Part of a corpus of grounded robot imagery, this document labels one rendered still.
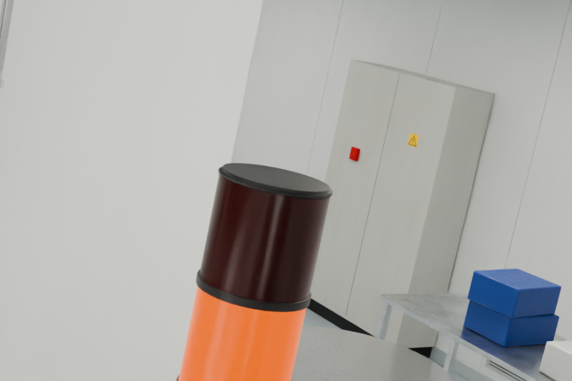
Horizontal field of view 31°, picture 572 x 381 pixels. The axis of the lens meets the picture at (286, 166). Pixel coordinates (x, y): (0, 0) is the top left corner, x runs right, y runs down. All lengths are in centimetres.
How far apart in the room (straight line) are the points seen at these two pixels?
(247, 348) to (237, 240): 5
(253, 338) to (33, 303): 162
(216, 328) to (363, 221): 741
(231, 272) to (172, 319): 177
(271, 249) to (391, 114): 726
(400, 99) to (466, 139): 60
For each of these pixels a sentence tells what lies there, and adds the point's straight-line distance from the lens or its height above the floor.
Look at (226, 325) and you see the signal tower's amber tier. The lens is 43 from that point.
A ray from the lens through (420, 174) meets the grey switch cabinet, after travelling 740.
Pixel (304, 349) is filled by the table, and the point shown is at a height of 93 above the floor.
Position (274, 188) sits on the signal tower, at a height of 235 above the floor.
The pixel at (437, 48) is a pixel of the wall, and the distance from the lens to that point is 801.
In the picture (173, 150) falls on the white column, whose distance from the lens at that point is 206.
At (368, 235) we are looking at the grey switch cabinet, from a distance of 779.
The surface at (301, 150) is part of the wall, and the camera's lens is 918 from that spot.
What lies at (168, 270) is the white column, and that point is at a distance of 214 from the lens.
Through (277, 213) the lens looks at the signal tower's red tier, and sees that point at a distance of 41.
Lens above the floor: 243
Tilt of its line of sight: 9 degrees down
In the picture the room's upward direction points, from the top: 12 degrees clockwise
